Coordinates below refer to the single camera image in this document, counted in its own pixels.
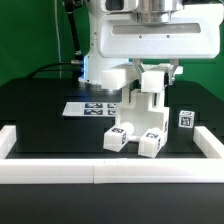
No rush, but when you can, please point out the black cable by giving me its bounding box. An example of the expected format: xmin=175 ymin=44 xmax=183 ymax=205
xmin=26 ymin=0 xmax=84 ymax=80

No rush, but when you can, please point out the white cable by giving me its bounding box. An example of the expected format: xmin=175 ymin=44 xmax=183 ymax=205
xmin=53 ymin=0 xmax=63 ymax=79

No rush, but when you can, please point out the white chair seat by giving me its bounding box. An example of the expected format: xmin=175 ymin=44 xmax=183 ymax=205
xmin=115 ymin=81 xmax=169 ymax=142

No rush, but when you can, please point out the white U-shaped frame wall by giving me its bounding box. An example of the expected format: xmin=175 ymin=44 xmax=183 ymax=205
xmin=0 ymin=125 xmax=224 ymax=184

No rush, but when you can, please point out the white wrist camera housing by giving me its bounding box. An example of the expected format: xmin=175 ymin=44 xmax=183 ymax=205
xmin=101 ymin=0 xmax=139 ymax=12

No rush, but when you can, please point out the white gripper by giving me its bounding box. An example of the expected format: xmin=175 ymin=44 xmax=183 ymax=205
xmin=98 ymin=4 xmax=224 ymax=85

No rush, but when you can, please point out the white chair backrest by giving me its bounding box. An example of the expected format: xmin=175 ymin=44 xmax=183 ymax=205
xmin=101 ymin=63 xmax=183 ymax=93

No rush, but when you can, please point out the white base tag plate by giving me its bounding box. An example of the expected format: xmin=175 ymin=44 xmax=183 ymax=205
xmin=62 ymin=102 xmax=116 ymax=117

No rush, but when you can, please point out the white tagged cube right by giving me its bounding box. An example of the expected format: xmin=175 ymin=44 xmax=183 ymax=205
xmin=178 ymin=110 xmax=195 ymax=128

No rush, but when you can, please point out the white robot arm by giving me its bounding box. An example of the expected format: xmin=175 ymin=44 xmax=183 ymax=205
xmin=84 ymin=0 xmax=224 ymax=93

